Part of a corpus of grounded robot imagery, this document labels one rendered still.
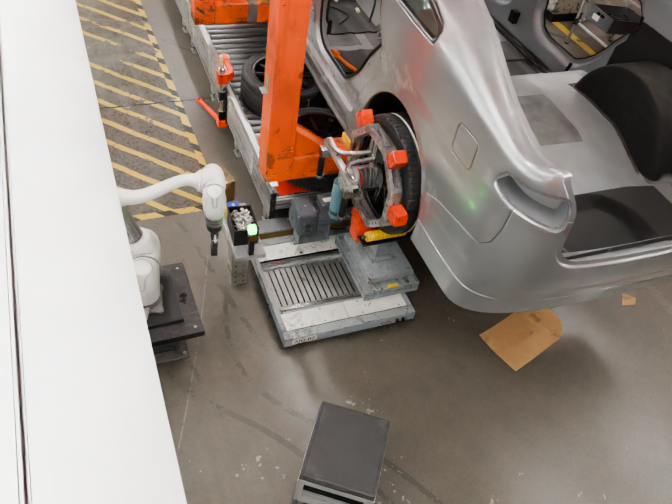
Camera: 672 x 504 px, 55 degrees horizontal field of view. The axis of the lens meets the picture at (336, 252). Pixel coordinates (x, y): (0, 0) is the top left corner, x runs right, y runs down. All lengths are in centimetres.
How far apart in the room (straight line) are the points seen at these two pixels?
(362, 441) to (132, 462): 287
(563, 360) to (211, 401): 210
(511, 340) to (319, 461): 162
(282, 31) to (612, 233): 201
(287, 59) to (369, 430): 188
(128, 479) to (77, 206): 13
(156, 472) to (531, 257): 260
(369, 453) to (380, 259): 134
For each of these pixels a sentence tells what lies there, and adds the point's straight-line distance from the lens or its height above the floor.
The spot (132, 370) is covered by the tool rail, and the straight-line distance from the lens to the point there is 23.
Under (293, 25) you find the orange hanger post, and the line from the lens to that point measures 335.
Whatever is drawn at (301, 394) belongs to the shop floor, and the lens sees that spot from 355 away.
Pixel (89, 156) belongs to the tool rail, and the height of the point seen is 282.
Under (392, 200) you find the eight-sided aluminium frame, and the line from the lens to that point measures 329.
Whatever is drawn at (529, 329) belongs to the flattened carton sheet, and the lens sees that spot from 421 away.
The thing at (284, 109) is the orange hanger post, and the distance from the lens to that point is 359.
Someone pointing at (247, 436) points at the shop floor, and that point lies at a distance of 341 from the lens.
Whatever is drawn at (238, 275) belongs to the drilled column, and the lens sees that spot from 393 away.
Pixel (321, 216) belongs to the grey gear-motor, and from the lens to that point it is 395.
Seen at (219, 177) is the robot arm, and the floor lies 107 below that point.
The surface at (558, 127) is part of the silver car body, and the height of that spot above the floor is 104.
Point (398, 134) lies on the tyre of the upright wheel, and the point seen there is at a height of 117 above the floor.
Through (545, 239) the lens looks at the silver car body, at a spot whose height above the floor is 134.
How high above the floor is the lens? 301
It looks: 45 degrees down
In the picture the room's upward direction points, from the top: 12 degrees clockwise
